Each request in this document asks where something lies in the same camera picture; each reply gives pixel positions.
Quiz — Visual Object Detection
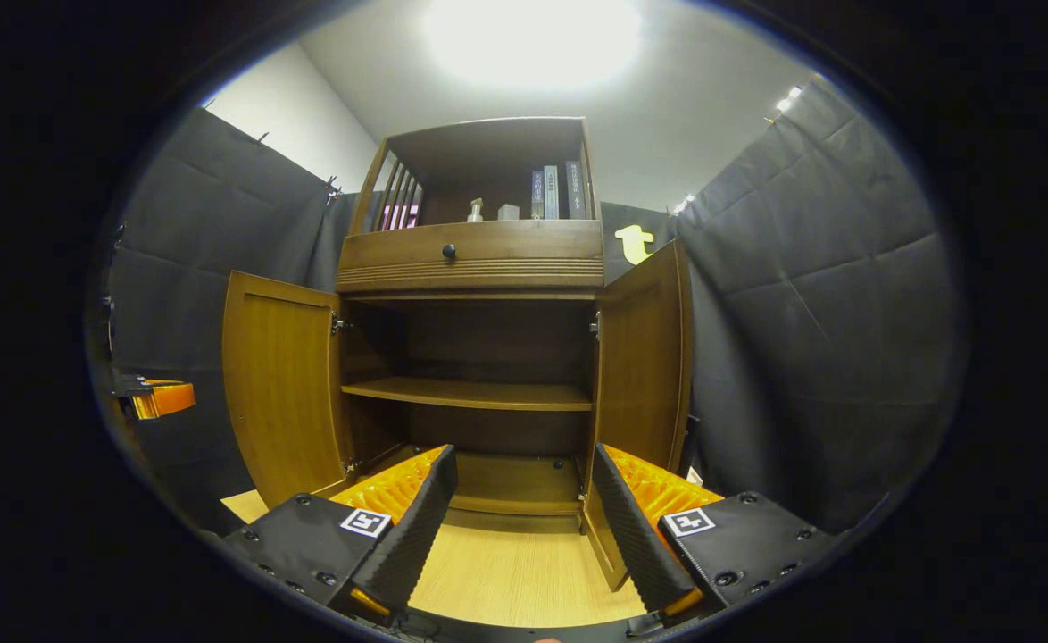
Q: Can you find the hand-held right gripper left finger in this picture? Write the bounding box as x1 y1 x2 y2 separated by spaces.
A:
220 444 459 622

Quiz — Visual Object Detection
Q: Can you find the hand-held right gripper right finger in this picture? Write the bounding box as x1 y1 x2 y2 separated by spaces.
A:
588 442 846 626

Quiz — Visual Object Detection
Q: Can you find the wooden shoe cabinet door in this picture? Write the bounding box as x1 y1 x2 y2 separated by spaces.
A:
222 271 357 510
580 237 695 592

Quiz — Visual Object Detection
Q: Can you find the wooden double-door shoe cabinet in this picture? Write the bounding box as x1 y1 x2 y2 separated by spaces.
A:
335 116 605 519

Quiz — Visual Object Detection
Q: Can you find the wooden cabinet drawer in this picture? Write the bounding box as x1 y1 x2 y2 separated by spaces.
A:
337 220 605 294

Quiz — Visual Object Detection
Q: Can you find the black backdrop cloth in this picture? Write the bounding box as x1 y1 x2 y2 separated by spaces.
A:
96 76 967 537

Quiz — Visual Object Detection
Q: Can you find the large ceiling light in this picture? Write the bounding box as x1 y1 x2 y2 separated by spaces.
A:
421 0 645 90

